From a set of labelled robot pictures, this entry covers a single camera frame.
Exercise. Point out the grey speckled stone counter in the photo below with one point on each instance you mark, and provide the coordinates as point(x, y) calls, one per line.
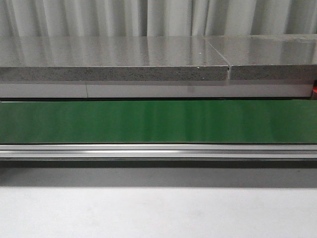
point(252, 66)

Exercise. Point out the white pleated curtain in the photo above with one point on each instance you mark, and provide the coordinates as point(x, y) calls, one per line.
point(156, 17)

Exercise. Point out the aluminium conveyor side rail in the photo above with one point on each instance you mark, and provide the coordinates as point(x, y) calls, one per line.
point(158, 152)

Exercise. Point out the red plastic tray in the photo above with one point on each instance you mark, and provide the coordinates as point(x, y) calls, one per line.
point(314, 91)

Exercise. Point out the green conveyor belt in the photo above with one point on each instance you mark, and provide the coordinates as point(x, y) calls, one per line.
point(180, 121)

